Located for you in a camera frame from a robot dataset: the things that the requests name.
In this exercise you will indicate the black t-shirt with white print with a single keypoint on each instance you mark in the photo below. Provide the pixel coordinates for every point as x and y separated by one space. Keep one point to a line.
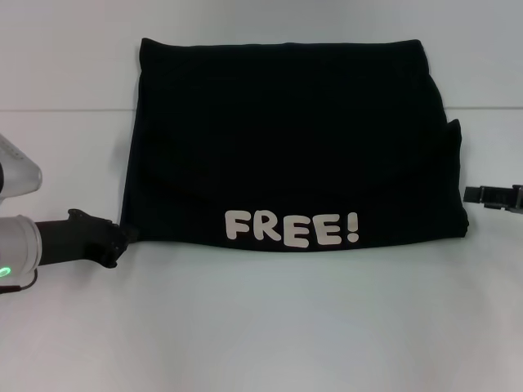
286 143

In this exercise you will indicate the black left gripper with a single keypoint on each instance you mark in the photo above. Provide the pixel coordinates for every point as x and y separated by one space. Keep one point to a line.
73 241

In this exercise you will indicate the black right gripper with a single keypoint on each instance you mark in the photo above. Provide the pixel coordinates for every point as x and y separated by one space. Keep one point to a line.
504 198

